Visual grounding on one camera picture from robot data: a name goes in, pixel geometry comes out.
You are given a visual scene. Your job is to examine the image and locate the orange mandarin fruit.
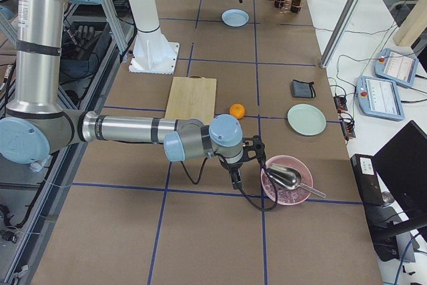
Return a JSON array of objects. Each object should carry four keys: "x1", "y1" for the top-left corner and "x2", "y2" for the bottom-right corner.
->
[{"x1": 229, "y1": 103, "x2": 246, "y2": 119}]

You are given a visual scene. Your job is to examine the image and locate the bamboo cutting board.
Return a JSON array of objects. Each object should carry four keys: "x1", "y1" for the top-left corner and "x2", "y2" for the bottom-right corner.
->
[{"x1": 165, "y1": 77, "x2": 217, "y2": 125}]

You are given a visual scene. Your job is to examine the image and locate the steel ice scoop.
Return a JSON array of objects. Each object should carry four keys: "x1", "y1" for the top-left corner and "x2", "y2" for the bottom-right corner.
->
[{"x1": 266, "y1": 164, "x2": 326, "y2": 199}]

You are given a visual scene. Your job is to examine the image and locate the black computer box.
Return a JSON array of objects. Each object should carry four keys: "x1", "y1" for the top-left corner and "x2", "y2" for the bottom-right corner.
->
[{"x1": 350, "y1": 154, "x2": 384, "y2": 206}]

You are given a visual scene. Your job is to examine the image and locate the pink bowl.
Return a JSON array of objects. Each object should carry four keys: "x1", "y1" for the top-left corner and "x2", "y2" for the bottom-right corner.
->
[{"x1": 261, "y1": 155, "x2": 313, "y2": 206}]

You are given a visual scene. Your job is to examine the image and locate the light blue plate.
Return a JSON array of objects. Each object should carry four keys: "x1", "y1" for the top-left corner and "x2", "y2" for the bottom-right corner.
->
[{"x1": 222, "y1": 9, "x2": 250, "y2": 27}]

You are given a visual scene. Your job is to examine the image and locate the mint green plate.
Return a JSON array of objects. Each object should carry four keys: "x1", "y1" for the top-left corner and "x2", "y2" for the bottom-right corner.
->
[{"x1": 288, "y1": 103, "x2": 327, "y2": 136}]

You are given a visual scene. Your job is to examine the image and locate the blue teach pendant near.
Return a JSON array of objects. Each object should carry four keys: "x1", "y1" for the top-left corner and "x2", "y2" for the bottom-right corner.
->
[{"x1": 356, "y1": 75, "x2": 405, "y2": 121}]

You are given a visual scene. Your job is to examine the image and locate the clear ice cubes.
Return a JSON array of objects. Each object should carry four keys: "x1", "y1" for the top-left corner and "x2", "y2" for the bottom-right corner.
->
[{"x1": 262, "y1": 176, "x2": 310, "y2": 206}]

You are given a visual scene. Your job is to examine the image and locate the black monitor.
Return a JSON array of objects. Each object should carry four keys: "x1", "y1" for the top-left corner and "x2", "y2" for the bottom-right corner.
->
[{"x1": 373, "y1": 120, "x2": 426, "y2": 214}]

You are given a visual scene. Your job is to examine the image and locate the blue teach pendant far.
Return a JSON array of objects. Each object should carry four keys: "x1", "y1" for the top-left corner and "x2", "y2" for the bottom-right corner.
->
[{"x1": 374, "y1": 48, "x2": 419, "y2": 87}]

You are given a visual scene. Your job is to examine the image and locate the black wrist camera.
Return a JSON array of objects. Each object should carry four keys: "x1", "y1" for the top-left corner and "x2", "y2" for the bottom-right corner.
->
[{"x1": 242, "y1": 135, "x2": 266, "y2": 164}]

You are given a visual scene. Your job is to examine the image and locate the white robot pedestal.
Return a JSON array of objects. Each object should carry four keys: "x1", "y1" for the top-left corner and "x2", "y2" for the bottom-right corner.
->
[{"x1": 129, "y1": 0, "x2": 179, "y2": 75}]

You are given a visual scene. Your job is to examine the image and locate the aluminium frame post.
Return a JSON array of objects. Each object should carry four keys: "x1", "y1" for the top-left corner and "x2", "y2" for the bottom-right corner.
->
[{"x1": 320, "y1": 0, "x2": 361, "y2": 68}]

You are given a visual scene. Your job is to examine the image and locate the blue teach pendant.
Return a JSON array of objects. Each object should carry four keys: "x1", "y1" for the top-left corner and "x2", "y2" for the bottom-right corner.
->
[
  {"x1": 374, "y1": 48, "x2": 419, "y2": 87},
  {"x1": 356, "y1": 75, "x2": 405, "y2": 121}
]

